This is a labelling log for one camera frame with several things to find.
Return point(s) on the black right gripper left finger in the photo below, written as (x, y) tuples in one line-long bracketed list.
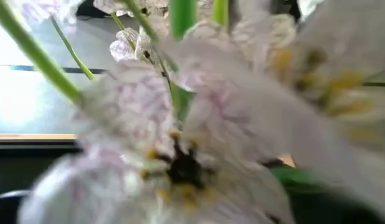
[(5, 208)]

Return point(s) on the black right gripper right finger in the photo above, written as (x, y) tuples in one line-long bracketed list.
[(329, 211)]

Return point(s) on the white artificial flower spray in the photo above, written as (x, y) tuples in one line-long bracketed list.
[(130, 102), (335, 81), (130, 46)]

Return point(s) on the black aluminium table frame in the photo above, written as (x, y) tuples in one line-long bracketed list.
[(24, 147)]

